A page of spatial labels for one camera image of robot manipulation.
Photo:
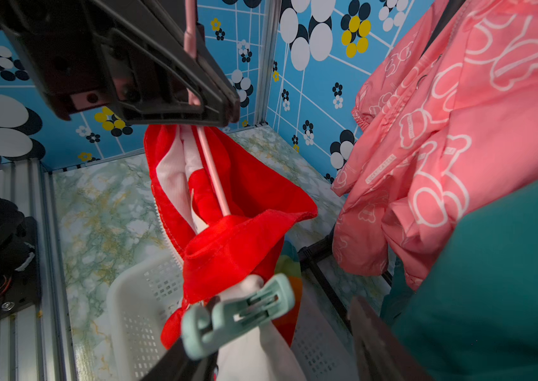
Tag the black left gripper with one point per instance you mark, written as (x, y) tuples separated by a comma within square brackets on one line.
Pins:
[(144, 59)]

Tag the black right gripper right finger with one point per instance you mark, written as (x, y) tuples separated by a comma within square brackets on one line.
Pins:
[(379, 355)]

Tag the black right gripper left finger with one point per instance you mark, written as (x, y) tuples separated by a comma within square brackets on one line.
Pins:
[(178, 366)]

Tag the mint green clothespin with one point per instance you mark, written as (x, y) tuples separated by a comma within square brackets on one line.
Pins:
[(241, 315)]

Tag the white red cartoon jacket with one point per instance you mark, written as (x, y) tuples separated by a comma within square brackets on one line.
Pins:
[(226, 215)]

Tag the white plastic basket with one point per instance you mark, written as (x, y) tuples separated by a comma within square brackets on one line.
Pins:
[(143, 297)]

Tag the black clothes rack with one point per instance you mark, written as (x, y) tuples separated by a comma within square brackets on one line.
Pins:
[(339, 286)]

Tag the green jacket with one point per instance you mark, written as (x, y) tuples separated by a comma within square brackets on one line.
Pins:
[(475, 316)]

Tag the pink jacket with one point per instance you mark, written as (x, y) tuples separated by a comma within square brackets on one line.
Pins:
[(449, 124)]

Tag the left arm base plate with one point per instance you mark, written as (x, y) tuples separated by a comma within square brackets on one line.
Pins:
[(19, 274)]

